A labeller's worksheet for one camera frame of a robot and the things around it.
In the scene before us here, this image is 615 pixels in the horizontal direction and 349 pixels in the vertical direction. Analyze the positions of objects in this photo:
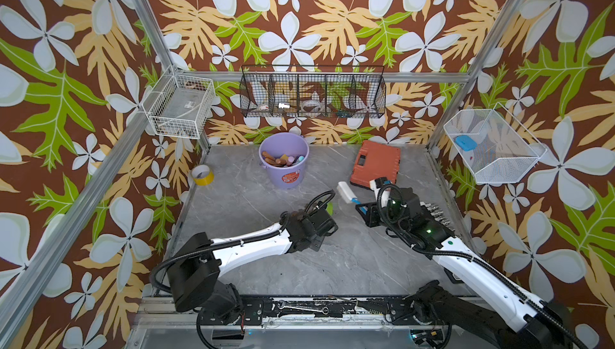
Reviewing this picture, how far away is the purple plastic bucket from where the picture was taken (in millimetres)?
935

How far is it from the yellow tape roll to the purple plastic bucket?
29 cm

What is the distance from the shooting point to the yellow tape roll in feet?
3.57
